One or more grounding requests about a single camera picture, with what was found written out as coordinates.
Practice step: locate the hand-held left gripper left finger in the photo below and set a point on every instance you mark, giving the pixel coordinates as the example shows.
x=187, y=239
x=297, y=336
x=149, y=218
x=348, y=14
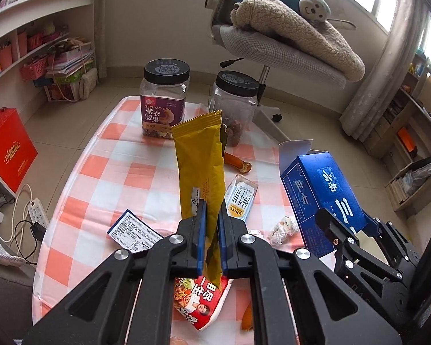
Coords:
x=200, y=248

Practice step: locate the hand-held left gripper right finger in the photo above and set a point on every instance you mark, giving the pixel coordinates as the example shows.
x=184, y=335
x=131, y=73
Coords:
x=221, y=249

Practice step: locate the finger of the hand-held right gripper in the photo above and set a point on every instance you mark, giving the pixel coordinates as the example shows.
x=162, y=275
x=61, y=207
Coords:
x=332, y=230
x=393, y=237

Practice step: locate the blue cardboard box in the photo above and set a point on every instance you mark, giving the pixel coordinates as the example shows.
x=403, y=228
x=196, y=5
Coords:
x=310, y=187

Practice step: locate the orange peel piece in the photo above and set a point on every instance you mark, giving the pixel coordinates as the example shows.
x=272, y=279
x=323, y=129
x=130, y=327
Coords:
x=237, y=161

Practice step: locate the yellow snack wrapper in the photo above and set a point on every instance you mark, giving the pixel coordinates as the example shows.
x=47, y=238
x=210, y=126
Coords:
x=201, y=158

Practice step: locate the red white snack packet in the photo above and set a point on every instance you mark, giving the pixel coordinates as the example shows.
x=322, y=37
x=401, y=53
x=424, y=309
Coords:
x=201, y=298

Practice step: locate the small crumpled white wrapper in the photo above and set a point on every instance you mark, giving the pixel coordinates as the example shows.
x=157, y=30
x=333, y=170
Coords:
x=282, y=230

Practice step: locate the white blue candy wrapper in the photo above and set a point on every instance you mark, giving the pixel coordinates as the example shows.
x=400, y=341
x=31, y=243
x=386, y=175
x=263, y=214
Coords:
x=241, y=197

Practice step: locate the white printed label paper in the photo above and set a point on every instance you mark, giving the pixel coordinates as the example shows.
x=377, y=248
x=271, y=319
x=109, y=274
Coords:
x=133, y=231

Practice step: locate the orange peel strip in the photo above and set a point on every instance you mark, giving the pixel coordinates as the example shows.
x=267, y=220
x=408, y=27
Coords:
x=246, y=318

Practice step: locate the orange white checkered tablecloth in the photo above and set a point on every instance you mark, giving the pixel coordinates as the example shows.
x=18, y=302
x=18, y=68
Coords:
x=129, y=172

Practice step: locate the wooden bookshelf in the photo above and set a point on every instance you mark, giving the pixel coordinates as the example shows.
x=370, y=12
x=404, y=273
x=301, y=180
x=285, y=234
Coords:
x=406, y=129

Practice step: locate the purple label nut jar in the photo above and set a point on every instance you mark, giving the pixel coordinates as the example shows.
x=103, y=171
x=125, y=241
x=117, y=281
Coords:
x=163, y=111

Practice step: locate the clear jar with black lid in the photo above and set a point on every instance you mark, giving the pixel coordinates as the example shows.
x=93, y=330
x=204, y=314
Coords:
x=237, y=107

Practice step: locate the black plug adapter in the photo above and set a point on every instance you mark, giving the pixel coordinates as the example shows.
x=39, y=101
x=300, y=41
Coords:
x=38, y=230

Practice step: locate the white power strip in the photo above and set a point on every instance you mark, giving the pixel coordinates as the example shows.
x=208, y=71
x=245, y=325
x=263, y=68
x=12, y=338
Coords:
x=38, y=212

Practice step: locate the beige curtain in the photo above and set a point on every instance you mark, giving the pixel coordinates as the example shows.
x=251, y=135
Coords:
x=384, y=64

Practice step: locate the white grey office chair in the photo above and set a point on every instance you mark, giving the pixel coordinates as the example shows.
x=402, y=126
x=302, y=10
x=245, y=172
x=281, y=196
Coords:
x=273, y=50

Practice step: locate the cream fleece blanket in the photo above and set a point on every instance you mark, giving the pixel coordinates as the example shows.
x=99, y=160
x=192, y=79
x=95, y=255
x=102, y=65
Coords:
x=301, y=36

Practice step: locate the white fleece slipper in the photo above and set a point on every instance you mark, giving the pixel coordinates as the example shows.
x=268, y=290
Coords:
x=88, y=84

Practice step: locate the grey striped cloth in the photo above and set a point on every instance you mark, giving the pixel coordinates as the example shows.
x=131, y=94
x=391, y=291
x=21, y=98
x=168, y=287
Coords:
x=0, y=249

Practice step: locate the dark grey sofa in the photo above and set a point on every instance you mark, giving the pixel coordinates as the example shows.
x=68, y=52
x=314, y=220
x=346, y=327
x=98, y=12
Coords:
x=3, y=302

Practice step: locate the white printed carton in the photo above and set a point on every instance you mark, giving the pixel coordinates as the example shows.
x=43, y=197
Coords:
x=61, y=90

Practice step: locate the red gift box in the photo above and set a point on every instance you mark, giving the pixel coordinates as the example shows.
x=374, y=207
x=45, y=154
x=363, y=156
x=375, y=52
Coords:
x=7, y=147

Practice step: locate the stack of papers and books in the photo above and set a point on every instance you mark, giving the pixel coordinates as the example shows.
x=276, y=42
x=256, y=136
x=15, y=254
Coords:
x=72, y=61

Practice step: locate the wide pink basket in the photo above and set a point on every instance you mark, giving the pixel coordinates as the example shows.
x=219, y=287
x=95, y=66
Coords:
x=34, y=69

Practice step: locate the small pink basket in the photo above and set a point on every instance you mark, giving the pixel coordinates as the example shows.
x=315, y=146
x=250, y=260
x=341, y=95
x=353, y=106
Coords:
x=35, y=41

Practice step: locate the tall pink cup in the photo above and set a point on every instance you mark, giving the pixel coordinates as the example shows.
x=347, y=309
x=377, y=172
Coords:
x=22, y=43

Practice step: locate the pink pen cup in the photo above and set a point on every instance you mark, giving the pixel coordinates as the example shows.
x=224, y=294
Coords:
x=3, y=55

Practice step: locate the white curved shelf unit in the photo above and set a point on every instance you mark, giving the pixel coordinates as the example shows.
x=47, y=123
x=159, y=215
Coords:
x=46, y=3

